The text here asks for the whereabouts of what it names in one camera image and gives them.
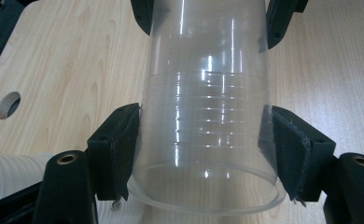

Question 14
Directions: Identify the stack of white plastic cups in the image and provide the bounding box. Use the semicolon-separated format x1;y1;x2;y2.
0;151;150;224

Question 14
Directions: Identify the clear plastic cup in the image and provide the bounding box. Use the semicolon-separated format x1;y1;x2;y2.
127;0;287;217

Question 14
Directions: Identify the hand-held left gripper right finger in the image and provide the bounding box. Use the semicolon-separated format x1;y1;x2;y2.
258;105;337;207

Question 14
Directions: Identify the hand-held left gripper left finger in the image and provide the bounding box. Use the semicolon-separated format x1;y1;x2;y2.
87;103;141;203

